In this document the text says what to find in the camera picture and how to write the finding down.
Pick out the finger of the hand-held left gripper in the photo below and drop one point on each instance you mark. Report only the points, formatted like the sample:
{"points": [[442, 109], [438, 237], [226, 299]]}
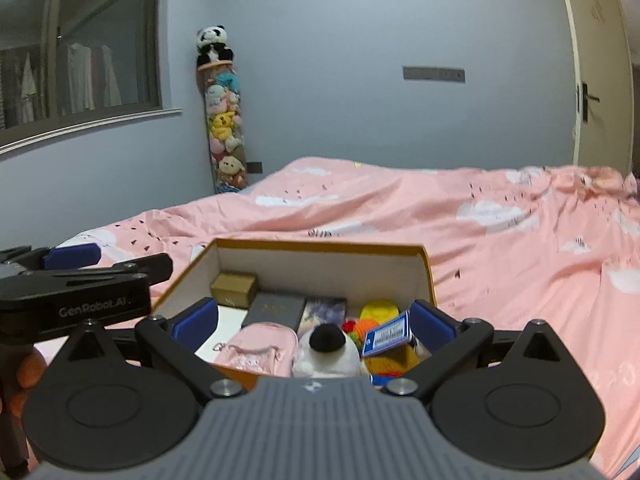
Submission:
{"points": [[70, 257], [125, 269]]}

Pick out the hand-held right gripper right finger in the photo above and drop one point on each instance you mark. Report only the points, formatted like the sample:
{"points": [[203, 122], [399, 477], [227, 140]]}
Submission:
{"points": [[431, 326]]}

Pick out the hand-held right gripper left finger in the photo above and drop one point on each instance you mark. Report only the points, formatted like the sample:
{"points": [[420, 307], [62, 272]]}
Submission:
{"points": [[195, 322]]}

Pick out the white box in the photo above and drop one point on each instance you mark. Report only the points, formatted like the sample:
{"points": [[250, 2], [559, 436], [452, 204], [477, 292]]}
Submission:
{"points": [[227, 327]]}

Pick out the blue card with white label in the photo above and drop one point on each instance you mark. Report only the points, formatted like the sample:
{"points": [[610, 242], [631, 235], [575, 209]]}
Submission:
{"points": [[387, 334]]}

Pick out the small gold box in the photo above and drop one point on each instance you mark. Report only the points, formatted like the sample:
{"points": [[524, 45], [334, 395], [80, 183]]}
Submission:
{"points": [[234, 289]]}

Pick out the brown fox plush blue hat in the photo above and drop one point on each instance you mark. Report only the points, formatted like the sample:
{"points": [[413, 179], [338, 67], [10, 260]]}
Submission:
{"points": [[392, 364]]}

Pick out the pink mini backpack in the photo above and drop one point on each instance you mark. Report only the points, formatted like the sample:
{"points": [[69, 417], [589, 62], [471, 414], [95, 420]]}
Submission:
{"points": [[255, 352]]}

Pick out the orange crochet carrot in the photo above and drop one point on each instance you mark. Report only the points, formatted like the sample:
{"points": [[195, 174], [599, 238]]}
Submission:
{"points": [[356, 330]]}

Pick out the black textured box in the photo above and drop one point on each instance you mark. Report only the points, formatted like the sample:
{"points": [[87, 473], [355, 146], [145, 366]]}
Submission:
{"points": [[275, 312]]}

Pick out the white plush with black spot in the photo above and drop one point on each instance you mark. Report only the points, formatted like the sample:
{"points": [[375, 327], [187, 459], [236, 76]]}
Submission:
{"points": [[327, 347]]}

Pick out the pink printed card box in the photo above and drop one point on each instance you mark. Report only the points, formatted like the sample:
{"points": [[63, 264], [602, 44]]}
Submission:
{"points": [[322, 315]]}

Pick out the orange cardboard box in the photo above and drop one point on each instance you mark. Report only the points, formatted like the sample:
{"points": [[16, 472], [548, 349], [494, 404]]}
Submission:
{"points": [[310, 270]]}

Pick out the person's left hand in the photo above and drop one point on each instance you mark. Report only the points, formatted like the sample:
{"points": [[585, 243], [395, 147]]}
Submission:
{"points": [[31, 370]]}

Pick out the pink printed blanket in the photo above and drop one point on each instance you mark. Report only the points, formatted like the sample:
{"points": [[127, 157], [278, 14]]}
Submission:
{"points": [[500, 270]]}

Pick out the clear tube of plush toys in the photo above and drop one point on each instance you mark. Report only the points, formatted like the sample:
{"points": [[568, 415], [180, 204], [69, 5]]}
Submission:
{"points": [[225, 130]]}

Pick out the window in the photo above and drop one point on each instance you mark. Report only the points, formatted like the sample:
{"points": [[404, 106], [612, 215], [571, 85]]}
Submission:
{"points": [[100, 50]]}

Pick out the panda plush toy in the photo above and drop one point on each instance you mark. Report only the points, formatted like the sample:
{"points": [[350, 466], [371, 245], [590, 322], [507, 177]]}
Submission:
{"points": [[215, 45]]}

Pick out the white door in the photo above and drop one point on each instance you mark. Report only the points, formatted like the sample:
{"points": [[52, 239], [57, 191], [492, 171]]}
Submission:
{"points": [[605, 70]]}

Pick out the small wall socket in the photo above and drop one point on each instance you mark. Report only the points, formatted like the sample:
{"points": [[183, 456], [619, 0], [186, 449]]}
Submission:
{"points": [[255, 167]]}

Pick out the grey wall socket strip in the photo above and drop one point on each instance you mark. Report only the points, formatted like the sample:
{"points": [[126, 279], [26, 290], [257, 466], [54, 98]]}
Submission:
{"points": [[434, 74]]}

